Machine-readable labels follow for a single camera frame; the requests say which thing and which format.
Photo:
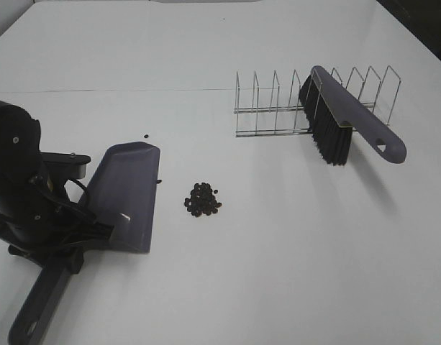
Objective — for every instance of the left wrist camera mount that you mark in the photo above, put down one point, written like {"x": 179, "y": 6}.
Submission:
{"x": 68, "y": 165}

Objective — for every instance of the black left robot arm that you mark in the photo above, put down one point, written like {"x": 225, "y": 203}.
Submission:
{"x": 36, "y": 213}

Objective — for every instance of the purple hand brush black bristles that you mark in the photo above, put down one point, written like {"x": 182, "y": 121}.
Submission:
{"x": 334, "y": 114}

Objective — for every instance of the pile of coffee beans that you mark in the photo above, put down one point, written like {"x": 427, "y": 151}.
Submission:
{"x": 202, "y": 200}

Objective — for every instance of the purple plastic dustpan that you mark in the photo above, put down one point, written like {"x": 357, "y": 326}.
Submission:
{"x": 115, "y": 213}

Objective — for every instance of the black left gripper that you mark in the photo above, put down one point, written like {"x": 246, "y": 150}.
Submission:
{"x": 78, "y": 193}

